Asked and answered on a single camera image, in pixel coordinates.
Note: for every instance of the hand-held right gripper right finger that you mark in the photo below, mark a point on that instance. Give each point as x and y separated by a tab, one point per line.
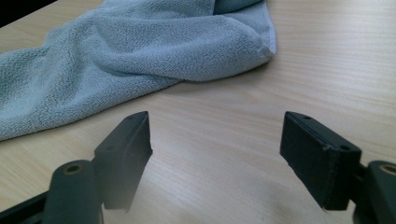
317	165

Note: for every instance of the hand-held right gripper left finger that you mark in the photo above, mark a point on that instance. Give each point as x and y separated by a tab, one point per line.
123	161

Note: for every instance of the light blue towel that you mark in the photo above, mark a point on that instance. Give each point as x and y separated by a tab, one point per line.
124	56

